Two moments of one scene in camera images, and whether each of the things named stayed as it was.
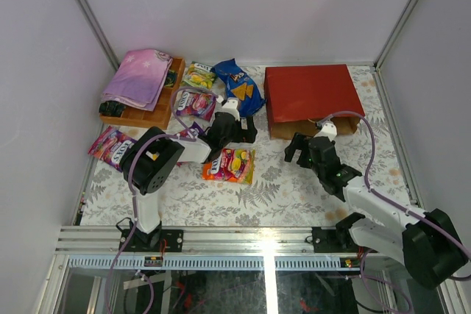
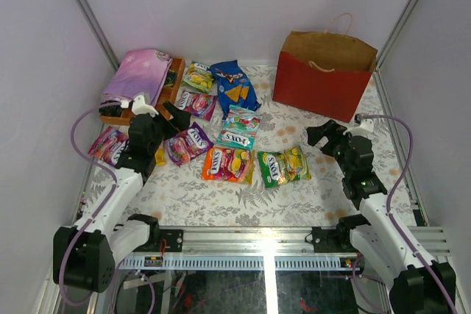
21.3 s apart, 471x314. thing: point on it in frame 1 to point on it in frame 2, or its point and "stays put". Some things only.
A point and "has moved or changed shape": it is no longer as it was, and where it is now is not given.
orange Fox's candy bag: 234,165 stays put
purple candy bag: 196,104 stays put
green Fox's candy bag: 200,75 stays put
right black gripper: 299,142 to 316,134
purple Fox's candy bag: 111,146 stays put
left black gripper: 240,130 to 162,120
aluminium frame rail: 252,248 stays put
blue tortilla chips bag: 241,86 has moved or changed shape
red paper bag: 301,98 has moved or changed shape
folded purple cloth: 139,79 stays put
